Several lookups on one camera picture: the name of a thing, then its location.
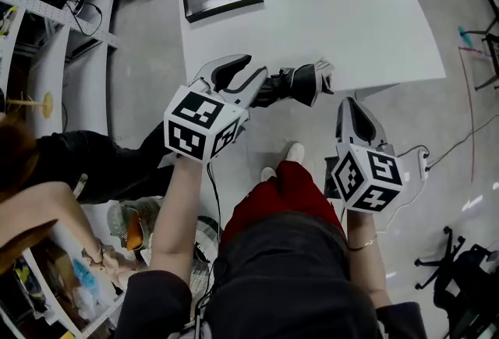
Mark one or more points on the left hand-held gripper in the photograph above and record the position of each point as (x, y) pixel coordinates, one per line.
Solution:
(195, 123)

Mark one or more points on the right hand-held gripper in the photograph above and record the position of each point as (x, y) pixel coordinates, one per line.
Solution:
(370, 177)

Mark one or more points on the black umbrella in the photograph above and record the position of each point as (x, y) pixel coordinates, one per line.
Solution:
(300, 82)

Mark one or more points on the person's right forearm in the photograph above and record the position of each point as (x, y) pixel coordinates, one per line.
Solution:
(366, 275)

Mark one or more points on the person's left forearm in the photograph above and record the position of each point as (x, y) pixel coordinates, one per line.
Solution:
(175, 220)

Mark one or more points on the white shoe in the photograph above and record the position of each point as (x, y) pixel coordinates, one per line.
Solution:
(267, 174)
(295, 152)

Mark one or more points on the white power strip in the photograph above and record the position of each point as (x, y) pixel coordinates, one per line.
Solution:
(423, 165)

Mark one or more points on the red trousers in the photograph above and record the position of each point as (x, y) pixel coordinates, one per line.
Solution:
(280, 201)

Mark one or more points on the white table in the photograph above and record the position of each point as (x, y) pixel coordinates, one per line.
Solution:
(331, 18)

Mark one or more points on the white shelf rack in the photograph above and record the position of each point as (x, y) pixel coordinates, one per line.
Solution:
(85, 68)

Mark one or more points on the black metal stool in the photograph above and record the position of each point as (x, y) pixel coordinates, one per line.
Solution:
(491, 57)

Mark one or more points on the metal mesh colander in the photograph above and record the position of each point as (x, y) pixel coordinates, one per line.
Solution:
(117, 220)

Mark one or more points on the wooden stand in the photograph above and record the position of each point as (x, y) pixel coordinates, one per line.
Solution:
(47, 104)

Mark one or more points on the black top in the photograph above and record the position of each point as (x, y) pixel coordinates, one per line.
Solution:
(280, 290)

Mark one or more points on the black office chair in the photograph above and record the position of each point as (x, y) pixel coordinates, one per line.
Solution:
(468, 279)

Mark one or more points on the light blue plastic bag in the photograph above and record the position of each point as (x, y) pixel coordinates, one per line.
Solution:
(83, 273)

